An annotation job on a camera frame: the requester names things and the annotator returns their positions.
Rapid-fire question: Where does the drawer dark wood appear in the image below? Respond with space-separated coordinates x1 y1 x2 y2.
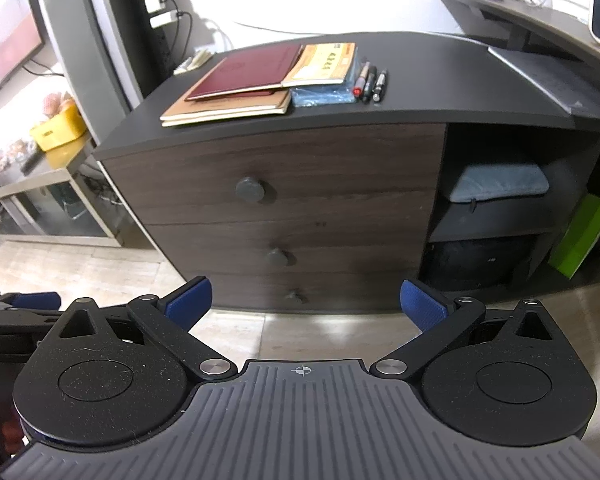
104 124 445 226

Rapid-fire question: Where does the dark red booklet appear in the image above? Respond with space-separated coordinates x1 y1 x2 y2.
185 44 302 101

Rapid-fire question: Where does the middle drawer round knob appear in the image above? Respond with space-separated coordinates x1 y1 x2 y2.
265 247 291 266

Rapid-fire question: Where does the drawer round knob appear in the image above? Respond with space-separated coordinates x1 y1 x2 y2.
265 247 291 266
285 290 304 304

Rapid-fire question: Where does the bottom drawer round knob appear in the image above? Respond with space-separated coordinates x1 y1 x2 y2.
285 290 304 304

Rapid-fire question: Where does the dark wooden drawer cabinet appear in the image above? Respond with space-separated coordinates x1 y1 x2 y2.
95 32 600 313

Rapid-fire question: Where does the grey blue folded cushion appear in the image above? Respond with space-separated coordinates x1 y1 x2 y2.
444 164 550 204

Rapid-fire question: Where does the glass tv stand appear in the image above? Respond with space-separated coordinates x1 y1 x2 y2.
0 133 129 247

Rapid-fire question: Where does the green paper bag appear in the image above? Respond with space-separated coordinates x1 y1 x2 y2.
548 194 600 278

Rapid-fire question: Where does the yellow plastic basket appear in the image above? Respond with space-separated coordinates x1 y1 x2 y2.
30 104 87 152

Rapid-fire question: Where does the black silver pen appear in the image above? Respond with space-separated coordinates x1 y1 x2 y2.
372 70 388 103

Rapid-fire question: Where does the tan kraft notebook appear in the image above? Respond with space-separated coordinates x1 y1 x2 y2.
160 90 291 127

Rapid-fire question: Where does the blue plastic pouch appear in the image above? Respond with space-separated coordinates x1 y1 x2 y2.
291 84 356 107

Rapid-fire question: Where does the white tissue pack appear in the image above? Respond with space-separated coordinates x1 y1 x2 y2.
173 49 214 75

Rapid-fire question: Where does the orange yellow booklet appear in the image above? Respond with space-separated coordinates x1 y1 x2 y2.
282 42 356 88

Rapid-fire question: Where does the dark side desk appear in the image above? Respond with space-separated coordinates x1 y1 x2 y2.
442 0 600 68

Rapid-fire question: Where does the black power strip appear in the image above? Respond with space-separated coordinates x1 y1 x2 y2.
129 0 180 96

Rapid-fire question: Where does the grey wall pillar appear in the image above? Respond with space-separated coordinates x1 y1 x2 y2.
38 0 155 144

